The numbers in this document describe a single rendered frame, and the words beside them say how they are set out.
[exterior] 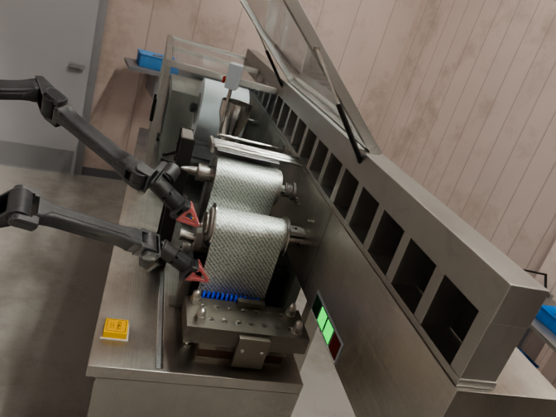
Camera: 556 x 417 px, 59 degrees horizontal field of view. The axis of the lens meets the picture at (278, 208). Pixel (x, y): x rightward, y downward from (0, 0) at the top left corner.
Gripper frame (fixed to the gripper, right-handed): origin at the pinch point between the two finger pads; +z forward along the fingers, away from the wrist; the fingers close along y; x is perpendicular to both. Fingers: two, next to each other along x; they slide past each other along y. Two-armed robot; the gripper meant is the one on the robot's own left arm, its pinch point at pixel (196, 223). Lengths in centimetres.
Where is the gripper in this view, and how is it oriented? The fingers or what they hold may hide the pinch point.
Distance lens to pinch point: 165.3
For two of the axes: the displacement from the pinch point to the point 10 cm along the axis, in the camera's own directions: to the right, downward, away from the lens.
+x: 7.8, -6.2, -1.0
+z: 6.0, 6.9, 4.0
